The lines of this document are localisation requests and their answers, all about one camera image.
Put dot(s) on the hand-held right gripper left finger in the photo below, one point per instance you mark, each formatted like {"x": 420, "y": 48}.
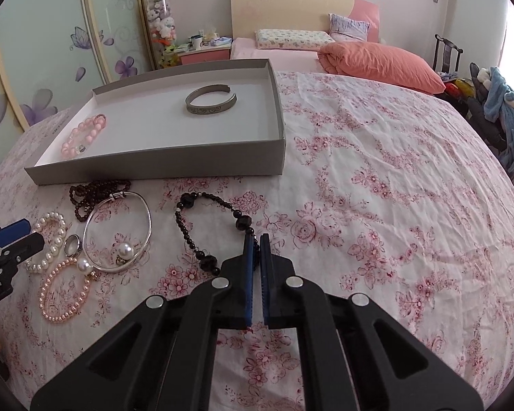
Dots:
{"x": 249, "y": 274}

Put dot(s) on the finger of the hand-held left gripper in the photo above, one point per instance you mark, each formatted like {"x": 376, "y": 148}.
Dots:
{"x": 13, "y": 227}
{"x": 21, "y": 246}

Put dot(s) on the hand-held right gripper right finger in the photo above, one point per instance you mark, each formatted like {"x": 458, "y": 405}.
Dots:
{"x": 264, "y": 274}

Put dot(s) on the white pearl earring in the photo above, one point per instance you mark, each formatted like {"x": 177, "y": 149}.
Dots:
{"x": 125, "y": 249}
{"x": 84, "y": 264}

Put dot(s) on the thin silver bangle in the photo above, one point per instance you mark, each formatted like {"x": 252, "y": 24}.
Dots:
{"x": 118, "y": 197}

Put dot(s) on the grey cardboard box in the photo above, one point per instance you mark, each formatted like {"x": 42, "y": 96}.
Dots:
{"x": 154, "y": 162}

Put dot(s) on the pink floral bedsheet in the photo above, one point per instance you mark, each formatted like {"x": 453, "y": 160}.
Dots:
{"x": 368, "y": 222}

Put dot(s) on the wardrobe with floral glass doors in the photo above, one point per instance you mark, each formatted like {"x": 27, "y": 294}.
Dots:
{"x": 47, "y": 51}

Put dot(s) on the pink mattress sheet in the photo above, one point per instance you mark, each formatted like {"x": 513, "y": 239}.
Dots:
{"x": 257, "y": 53}

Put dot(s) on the pink nightstand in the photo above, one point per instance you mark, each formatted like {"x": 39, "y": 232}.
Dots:
{"x": 205, "y": 56}

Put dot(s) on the light blue folded cloth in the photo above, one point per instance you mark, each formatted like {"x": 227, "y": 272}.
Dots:
{"x": 220, "y": 42}

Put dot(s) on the floral print pillow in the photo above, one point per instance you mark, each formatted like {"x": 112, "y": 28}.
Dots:
{"x": 291, "y": 38}

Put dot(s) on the white mug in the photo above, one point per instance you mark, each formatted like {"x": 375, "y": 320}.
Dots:
{"x": 196, "y": 42}

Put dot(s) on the orange pillow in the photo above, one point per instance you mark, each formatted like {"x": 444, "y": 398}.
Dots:
{"x": 381, "y": 66}

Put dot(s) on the clear tube of plush toys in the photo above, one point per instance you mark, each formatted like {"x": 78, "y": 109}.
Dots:
{"x": 162, "y": 21}

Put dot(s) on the small purple printed cushion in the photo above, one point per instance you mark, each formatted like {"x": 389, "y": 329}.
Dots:
{"x": 347, "y": 28}

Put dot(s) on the cream and pink headboard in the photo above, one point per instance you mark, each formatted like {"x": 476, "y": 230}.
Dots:
{"x": 282, "y": 8}

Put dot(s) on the dark wooden chair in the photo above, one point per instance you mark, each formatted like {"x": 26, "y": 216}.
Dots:
{"x": 447, "y": 58}

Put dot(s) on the blue plush toy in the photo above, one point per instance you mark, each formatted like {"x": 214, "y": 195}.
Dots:
{"x": 503, "y": 98}

